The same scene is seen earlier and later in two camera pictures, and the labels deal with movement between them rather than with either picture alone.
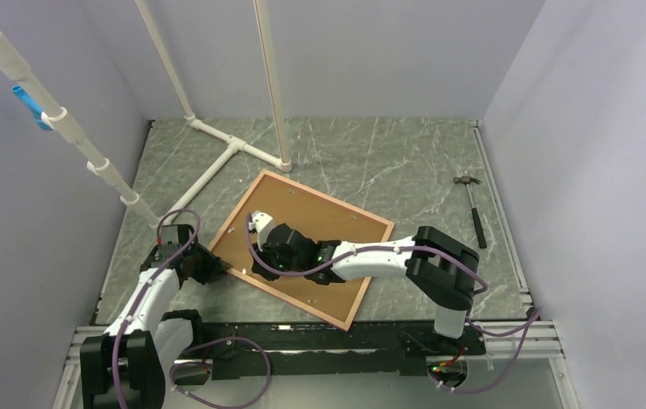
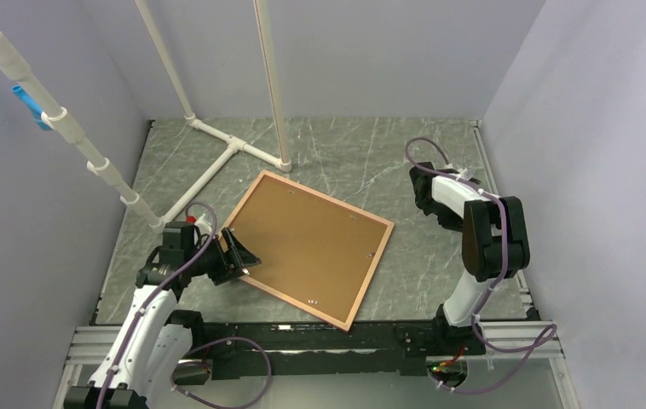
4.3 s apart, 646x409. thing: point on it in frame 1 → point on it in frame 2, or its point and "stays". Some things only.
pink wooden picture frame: x=316 y=216 stays
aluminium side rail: x=533 y=338 stays
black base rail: x=282 y=351 stays
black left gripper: x=215 y=267 → x=230 y=265
